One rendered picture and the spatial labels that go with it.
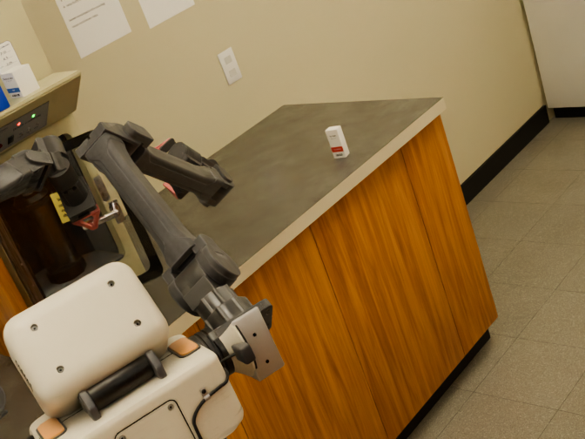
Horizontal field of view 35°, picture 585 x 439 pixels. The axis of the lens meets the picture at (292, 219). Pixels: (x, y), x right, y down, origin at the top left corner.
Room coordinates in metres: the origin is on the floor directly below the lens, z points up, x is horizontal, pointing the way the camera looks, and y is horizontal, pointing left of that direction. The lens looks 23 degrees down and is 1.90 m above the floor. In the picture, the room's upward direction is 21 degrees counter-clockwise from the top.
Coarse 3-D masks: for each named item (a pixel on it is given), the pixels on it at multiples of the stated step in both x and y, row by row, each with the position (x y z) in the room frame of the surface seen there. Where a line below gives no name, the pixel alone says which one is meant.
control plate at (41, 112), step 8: (48, 104) 2.10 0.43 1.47; (32, 112) 2.07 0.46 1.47; (40, 112) 2.09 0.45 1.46; (16, 120) 2.03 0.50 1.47; (24, 120) 2.06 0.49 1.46; (32, 120) 2.08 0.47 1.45; (40, 120) 2.11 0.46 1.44; (0, 128) 2.00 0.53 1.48; (8, 128) 2.03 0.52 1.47; (16, 128) 2.05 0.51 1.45; (24, 128) 2.08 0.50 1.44; (32, 128) 2.10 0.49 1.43; (40, 128) 2.13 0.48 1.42; (0, 136) 2.02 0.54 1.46; (8, 136) 2.04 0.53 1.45; (16, 136) 2.07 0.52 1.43; (24, 136) 2.09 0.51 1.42
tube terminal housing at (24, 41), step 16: (0, 0) 2.20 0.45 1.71; (16, 0) 2.22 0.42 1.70; (0, 16) 2.18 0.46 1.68; (16, 16) 2.21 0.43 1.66; (0, 32) 2.17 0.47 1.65; (16, 32) 2.20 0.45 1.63; (32, 32) 2.22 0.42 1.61; (16, 48) 2.19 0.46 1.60; (32, 48) 2.21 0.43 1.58; (32, 64) 2.20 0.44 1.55; (48, 64) 2.22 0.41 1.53; (0, 80) 2.14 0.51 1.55; (48, 128) 2.18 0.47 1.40; (64, 128) 2.20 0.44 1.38; (32, 144) 2.14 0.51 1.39; (0, 160) 2.08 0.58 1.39; (0, 256) 2.04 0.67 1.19; (16, 272) 2.02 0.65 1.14; (32, 304) 2.02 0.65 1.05
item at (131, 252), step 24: (72, 144) 2.04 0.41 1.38; (96, 168) 2.04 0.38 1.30; (48, 192) 2.03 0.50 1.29; (96, 192) 2.04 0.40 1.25; (24, 216) 2.02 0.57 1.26; (48, 216) 2.02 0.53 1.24; (120, 216) 2.04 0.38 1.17; (24, 240) 2.02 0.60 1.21; (48, 240) 2.02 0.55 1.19; (72, 240) 2.03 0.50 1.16; (96, 240) 2.03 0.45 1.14; (120, 240) 2.04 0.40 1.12; (144, 240) 2.04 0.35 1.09; (48, 264) 2.02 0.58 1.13; (72, 264) 2.02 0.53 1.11; (96, 264) 2.03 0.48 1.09; (144, 264) 2.04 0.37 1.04; (48, 288) 2.02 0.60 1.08
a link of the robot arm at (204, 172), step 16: (128, 128) 1.72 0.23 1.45; (144, 128) 1.78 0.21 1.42; (144, 144) 1.74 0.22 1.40; (144, 160) 1.75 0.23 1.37; (160, 160) 1.79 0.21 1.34; (176, 160) 1.86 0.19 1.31; (160, 176) 1.81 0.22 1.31; (176, 176) 1.84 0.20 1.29; (192, 176) 1.88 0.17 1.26; (208, 176) 1.93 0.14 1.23; (208, 192) 1.94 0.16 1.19; (224, 192) 1.97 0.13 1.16
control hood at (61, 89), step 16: (48, 80) 2.15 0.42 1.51; (64, 80) 2.11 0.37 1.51; (32, 96) 2.05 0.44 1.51; (48, 96) 2.08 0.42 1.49; (64, 96) 2.13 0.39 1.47; (0, 112) 2.00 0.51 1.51; (16, 112) 2.02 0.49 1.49; (48, 112) 2.12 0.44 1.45; (64, 112) 2.17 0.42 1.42; (16, 144) 2.08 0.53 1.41
